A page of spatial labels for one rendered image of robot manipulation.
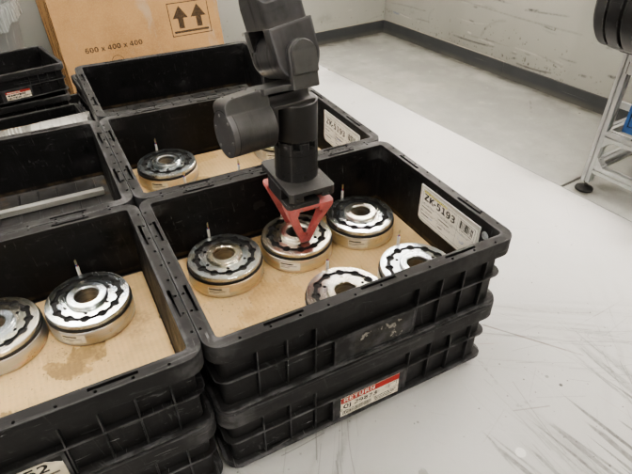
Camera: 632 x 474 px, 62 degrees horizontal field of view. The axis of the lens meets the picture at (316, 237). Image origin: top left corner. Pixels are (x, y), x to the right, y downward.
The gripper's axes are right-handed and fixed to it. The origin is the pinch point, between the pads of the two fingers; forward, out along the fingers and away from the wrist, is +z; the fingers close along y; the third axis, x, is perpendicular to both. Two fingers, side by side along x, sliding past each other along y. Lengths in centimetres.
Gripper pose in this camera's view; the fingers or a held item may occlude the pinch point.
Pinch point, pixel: (297, 228)
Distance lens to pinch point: 76.7
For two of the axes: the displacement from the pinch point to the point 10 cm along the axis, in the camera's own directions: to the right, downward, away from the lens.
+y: 4.5, 5.3, -7.2
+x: 9.0, -2.7, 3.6
